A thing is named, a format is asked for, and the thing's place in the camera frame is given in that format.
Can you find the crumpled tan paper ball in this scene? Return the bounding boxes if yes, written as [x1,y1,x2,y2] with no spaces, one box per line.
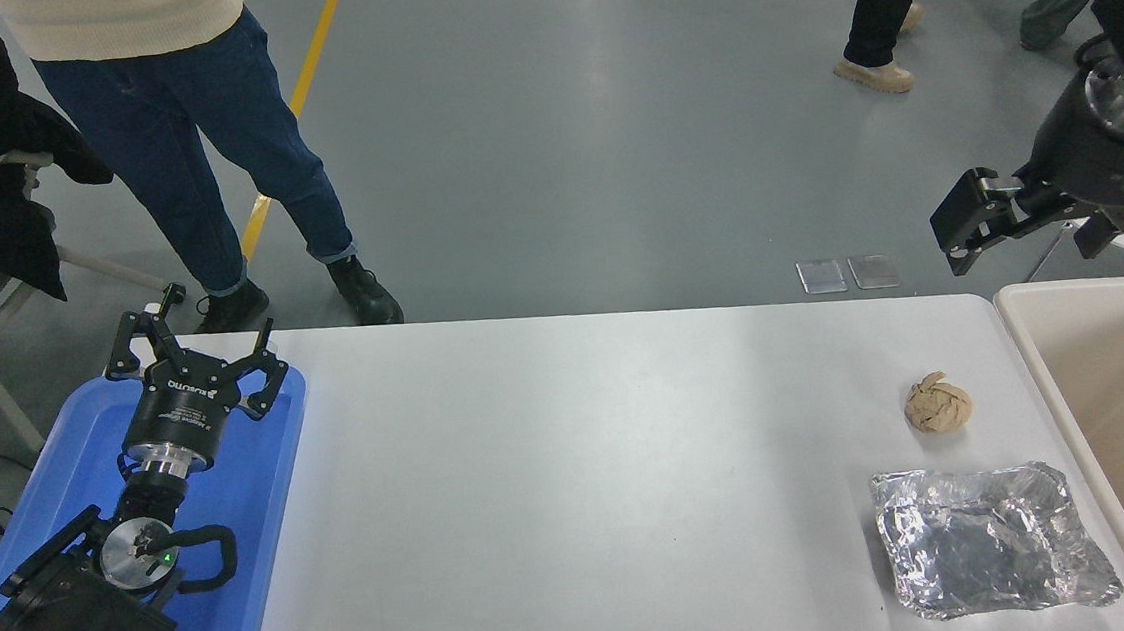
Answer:
[901,369,975,437]

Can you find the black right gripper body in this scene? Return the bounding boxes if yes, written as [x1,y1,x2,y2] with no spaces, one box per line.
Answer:
[1010,76,1124,220]

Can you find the silver floor plate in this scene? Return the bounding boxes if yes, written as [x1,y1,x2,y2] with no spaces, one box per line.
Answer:
[847,252,902,292]
[795,257,849,296]

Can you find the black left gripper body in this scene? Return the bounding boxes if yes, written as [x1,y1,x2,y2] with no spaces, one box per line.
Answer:
[116,347,250,462]

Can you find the silver foil tray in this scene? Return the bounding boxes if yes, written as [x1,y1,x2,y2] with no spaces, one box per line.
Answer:
[869,454,1124,626]

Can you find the large pale bin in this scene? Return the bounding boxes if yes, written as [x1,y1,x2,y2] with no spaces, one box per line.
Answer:
[992,275,1124,631]

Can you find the standing person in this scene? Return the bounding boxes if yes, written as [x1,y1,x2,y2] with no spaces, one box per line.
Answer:
[0,0,405,354]

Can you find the blue plastic tray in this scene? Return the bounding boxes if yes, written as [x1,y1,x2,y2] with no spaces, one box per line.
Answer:
[0,361,327,631]

